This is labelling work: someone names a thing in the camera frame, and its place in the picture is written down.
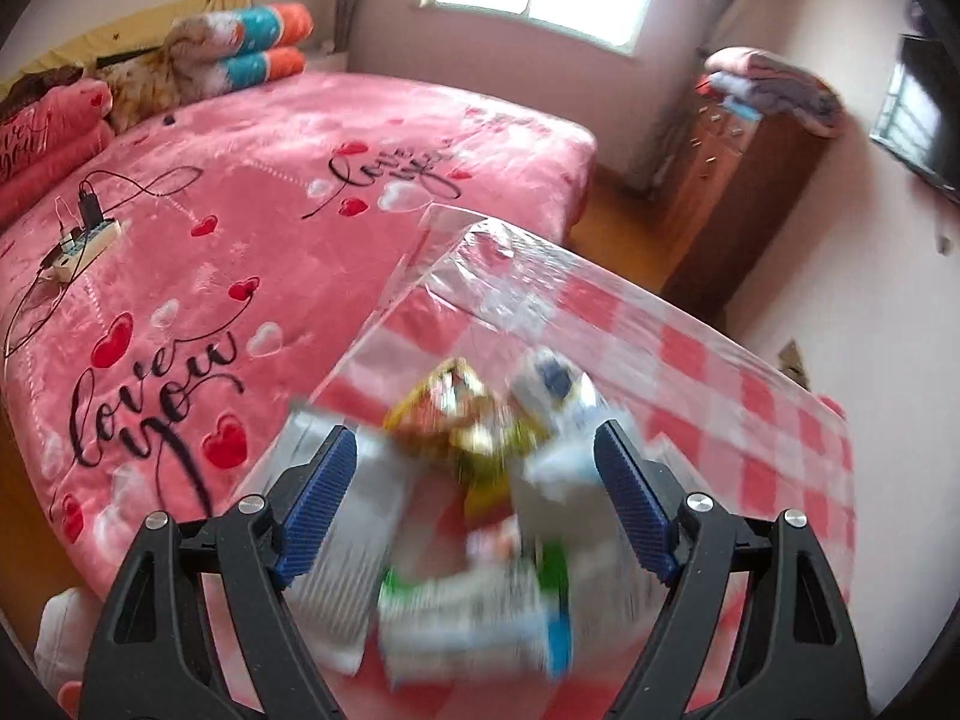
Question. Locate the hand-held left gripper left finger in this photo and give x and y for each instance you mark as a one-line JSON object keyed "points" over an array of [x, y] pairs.
{"points": [[322, 495]]}

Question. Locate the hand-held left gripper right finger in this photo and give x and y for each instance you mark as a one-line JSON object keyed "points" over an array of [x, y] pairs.
{"points": [[634, 495]]}

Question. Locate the silver foil packet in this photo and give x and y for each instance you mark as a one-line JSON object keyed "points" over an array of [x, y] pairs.
{"points": [[577, 510], [367, 540]]}

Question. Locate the yellow snack wrapper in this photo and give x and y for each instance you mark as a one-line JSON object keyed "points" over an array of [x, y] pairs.
{"points": [[465, 420]]}

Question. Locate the green white carton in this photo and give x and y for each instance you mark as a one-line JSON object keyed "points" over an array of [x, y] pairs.
{"points": [[465, 615]]}

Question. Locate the red white checkered tablecloth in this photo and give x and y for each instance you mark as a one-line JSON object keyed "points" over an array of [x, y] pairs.
{"points": [[712, 390]]}

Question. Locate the bed with pink heart blanket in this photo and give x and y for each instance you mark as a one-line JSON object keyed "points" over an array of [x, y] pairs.
{"points": [[262, 240]]}

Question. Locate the white cloth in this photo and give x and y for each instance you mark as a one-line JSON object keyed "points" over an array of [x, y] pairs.
{"points": [[64, 630]]}

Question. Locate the brown wooden cabinet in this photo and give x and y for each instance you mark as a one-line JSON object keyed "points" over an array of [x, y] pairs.
{"points": [[742, 195]]}

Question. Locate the white power strip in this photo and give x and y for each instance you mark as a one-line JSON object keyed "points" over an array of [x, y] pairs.
{"points": [[86, 249]]}

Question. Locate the black charger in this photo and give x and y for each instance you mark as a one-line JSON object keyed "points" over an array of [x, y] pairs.
{"points": [[90, 208]]}

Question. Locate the pink script pillow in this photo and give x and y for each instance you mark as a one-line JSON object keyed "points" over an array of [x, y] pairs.
{"points": [[45, 124], [45, 172]]}

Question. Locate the orange teal rolled quilt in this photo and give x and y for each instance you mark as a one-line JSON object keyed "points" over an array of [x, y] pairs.
{"points": [[255, 22], [255, 67]]}

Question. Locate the folded pink grey quilt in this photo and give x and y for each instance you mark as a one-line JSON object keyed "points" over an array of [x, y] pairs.
{"points": [[780, 86]]}

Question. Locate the brown floral pillow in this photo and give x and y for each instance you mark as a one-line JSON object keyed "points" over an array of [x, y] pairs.
{"points": [[142, 90]]}

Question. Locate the dark brown cushion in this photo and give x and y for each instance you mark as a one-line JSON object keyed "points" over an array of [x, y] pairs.
{"points": [[45, 82]]}

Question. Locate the yellow headboard panel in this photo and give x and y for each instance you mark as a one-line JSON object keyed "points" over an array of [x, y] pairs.
{"points": [[90, 34]]}

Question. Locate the brass wall socket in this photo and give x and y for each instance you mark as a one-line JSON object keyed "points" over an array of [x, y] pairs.
{"points": [[795, 364]]}

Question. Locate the wall television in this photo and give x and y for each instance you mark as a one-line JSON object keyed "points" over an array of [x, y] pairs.
{"points": [[922, 120]]}

